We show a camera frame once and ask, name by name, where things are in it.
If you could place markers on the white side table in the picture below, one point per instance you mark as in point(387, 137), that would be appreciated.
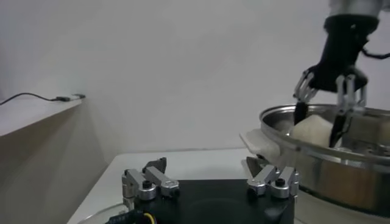
point(30, 115)

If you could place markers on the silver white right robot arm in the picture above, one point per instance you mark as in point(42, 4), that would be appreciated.
point(356, 6)

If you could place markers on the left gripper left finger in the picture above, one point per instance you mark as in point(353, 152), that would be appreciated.
point(155, 178)

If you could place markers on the perforated steel steamer basket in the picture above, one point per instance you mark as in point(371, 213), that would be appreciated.
point(335, 179)

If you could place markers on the grey USB adapter dongle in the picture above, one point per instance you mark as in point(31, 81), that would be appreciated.
point(80, 96)

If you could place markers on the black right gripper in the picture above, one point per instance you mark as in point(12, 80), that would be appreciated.
point(341, 61)

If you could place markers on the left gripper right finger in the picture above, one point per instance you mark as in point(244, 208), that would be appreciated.
point(268, 179)

